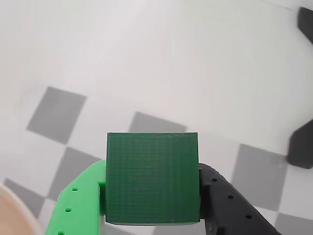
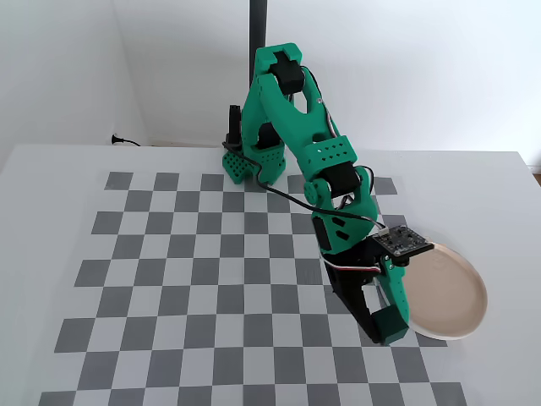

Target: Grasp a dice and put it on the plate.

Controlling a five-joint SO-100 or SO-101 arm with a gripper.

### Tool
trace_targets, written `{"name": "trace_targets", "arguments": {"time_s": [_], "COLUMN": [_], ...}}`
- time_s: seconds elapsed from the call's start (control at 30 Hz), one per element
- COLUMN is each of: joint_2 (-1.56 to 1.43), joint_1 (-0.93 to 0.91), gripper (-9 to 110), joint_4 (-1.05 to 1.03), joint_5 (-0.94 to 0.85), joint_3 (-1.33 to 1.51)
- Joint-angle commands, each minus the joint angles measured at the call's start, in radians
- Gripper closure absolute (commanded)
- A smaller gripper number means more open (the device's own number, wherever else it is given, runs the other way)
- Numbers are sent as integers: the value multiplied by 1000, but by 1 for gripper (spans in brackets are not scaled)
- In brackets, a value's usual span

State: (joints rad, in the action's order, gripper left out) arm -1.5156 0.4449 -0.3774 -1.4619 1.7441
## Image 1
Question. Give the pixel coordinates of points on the dark green dice cube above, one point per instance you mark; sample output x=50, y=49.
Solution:
x=151, y=178

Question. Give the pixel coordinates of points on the grey white checkerboard mat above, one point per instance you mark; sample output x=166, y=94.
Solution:
x=56, y=115

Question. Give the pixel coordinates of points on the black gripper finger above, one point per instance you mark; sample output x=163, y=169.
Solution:
x=227, y=210

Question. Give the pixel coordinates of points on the black angular table clamp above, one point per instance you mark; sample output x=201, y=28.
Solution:
x=300, y=151

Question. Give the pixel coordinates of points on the beige round plate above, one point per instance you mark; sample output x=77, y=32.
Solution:
x=12, y=215

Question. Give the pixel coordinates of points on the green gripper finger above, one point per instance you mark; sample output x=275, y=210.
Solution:
x=78, y=195

